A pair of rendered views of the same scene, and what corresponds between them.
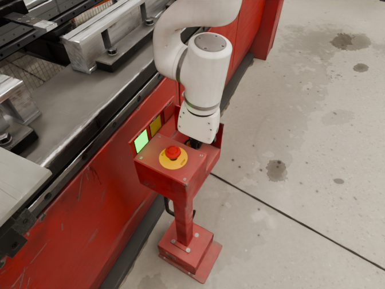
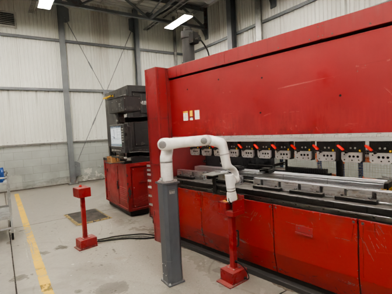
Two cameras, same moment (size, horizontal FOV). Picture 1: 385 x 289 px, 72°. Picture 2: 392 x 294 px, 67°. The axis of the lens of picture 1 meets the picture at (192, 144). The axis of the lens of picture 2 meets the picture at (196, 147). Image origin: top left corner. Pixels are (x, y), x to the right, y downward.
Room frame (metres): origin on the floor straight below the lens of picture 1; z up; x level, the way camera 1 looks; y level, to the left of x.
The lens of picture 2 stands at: (1.23, -2.70, 1.50)
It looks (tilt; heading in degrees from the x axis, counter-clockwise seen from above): 4 degrees down; 112
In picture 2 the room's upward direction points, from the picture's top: 3 degrees counter-clockwise
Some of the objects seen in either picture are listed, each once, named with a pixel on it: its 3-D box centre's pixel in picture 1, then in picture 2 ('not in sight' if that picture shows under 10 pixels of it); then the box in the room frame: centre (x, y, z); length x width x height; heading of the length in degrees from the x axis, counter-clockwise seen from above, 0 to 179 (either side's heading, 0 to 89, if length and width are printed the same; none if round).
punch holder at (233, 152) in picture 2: not in sight; (234, 149); (0.41, 0.42, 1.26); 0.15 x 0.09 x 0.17; 155
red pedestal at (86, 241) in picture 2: not in sight; (83, 216); (-1.65, 0.32, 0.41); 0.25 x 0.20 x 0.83; 65
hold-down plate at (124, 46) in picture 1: (133, 42); (266, 188); (0.78, 0.18, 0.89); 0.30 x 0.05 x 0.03; 155
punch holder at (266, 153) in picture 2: not in sight; (266, 149); (0.77, 0.25, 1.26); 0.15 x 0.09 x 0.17; 155
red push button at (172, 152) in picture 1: (173, 154); not in sight; (0.41, 0.05, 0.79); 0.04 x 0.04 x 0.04
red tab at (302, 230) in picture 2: not in sight; (303, 231); (1.11, -0.09, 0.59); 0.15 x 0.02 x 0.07; 155
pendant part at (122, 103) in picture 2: not in sight; (125, 129); (-1.09, 0.58, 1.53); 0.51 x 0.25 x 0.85; 149
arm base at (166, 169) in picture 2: not in sight; (167, 171); (-0.12, -0.17, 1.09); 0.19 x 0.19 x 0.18
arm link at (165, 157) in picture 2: not in sight; (166, 149); (-0.13, -0.13, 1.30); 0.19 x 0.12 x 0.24; 103
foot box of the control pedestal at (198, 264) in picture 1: (191, 246); (231, 274); (0.44, 0.01, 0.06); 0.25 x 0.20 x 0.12; 60
